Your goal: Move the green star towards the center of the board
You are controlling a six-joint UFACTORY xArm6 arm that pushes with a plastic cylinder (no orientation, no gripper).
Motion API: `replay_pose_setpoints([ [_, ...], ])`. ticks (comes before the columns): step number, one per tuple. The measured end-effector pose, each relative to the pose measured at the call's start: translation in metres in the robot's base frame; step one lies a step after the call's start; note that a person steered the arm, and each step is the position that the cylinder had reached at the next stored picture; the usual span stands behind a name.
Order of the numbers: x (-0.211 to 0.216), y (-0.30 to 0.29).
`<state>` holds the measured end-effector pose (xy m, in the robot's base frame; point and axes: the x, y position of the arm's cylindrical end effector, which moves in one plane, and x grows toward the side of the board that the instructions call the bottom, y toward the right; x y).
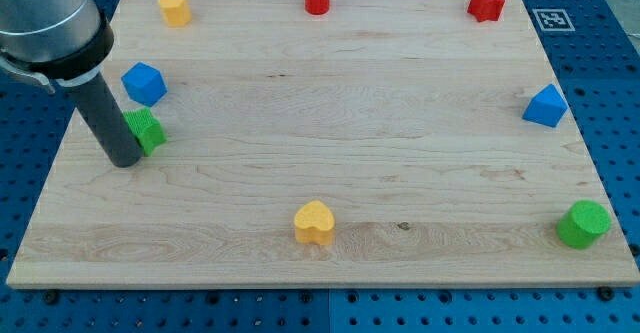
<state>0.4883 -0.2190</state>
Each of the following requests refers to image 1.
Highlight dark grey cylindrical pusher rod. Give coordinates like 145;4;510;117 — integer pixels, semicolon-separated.
65;73;143;168

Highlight green star block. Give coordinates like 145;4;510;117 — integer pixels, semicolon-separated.
123;108;167;156

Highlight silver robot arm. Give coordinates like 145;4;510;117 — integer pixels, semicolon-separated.
1;0;142;168

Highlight wooden board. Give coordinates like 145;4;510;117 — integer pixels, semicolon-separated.
7;0;639;290

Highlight red star block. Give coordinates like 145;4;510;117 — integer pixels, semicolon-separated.
467;0;505;22

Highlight blue cube block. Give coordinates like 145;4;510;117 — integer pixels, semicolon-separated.
121;62;167;107

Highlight yellow hexagon block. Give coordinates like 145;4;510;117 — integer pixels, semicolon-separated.
158;0;192;28

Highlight yellow heart block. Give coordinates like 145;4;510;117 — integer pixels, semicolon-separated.
294;200;336;246

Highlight blue pentagon block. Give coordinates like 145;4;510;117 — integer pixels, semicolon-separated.
522;84;568;128

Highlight white fiducial marker tag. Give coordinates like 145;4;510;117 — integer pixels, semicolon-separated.
533;8;575;32

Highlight green cylinder block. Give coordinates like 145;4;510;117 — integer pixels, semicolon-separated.
556;200;611;249

